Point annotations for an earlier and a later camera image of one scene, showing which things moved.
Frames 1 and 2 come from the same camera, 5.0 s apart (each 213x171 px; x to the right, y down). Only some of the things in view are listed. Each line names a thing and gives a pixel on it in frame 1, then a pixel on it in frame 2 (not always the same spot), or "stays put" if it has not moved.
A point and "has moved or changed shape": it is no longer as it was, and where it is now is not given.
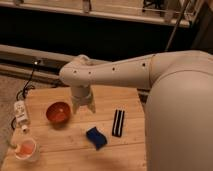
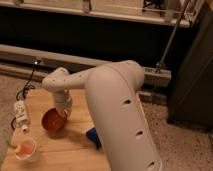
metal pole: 176,25 stays put
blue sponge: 96,137 stays put
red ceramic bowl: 58,113 has moved or changed shape
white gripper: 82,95 → 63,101
